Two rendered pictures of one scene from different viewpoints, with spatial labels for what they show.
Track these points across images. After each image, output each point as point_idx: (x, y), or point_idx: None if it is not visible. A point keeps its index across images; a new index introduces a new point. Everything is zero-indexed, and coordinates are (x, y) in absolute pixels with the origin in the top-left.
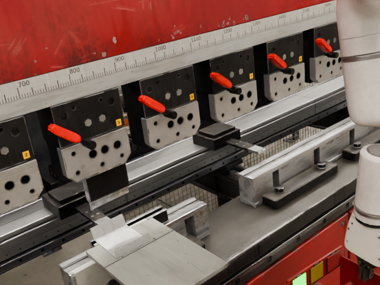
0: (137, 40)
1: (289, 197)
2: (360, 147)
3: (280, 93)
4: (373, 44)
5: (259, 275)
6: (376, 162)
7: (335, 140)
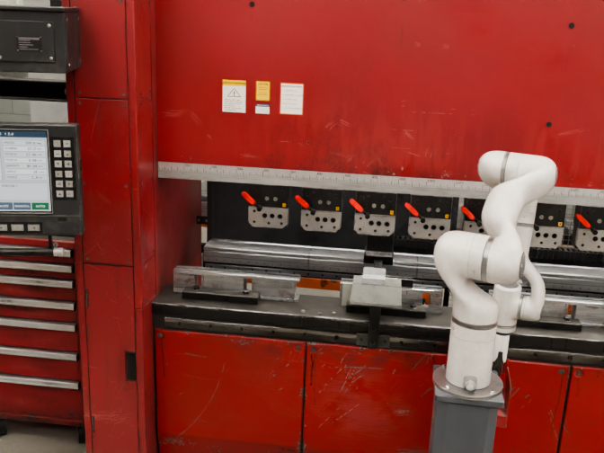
0: (416, 173)
1: None
2: None
3: (530, 242)
4: None
5: None
6: (495, 286)
7: (599, 308)
